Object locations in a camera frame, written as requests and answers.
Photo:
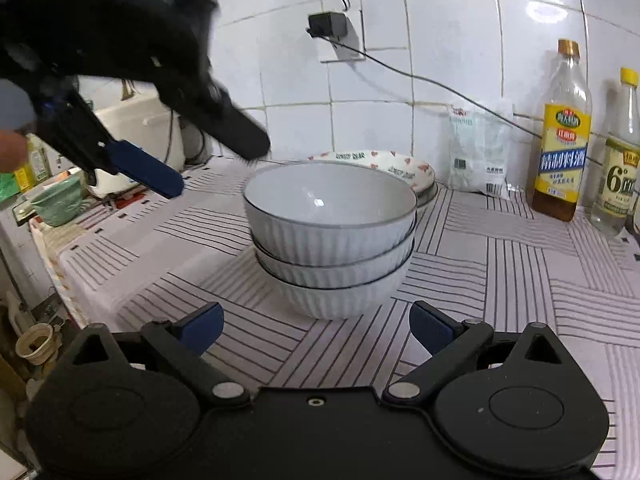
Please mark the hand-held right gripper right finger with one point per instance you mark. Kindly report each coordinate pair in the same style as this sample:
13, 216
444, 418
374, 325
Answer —
430, 329

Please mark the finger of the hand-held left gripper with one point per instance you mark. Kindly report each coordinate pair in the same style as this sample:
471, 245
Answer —
150, 172
235, 132

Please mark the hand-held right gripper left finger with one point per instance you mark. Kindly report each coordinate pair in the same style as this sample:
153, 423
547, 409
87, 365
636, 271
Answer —
207, 324

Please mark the white ribbed bowl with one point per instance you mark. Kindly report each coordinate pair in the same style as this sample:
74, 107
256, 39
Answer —
340, 304
325, 242
330, 276

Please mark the white rabbit carrot print plate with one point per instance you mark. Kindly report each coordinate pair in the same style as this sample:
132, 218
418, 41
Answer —
400, 166

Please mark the person's left hand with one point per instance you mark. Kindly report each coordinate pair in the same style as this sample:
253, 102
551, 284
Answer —
11, 152

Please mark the white rice cooker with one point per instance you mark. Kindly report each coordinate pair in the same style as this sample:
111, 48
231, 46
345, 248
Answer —
145, 125

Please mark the green ceramic cup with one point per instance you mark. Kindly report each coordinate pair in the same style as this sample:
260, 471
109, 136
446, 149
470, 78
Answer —
57, 202

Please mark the striped tablecloth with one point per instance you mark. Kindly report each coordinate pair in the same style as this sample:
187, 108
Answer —
500, 260

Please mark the small yellow bottle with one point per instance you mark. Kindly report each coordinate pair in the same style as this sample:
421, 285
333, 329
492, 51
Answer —
35, 160

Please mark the black power adapter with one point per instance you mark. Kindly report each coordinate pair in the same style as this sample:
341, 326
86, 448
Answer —
327, 25

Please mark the clear white salt bag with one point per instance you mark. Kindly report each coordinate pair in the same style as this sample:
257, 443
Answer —
475, 160

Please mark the yellow label oil bottle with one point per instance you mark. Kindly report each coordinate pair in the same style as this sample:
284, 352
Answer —
560, 160

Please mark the clear vinegar bottle yellow cap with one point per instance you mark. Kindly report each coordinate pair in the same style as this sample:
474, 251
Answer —
617, 180

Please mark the white wall socket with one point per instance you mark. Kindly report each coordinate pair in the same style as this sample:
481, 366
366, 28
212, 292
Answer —
352, 50

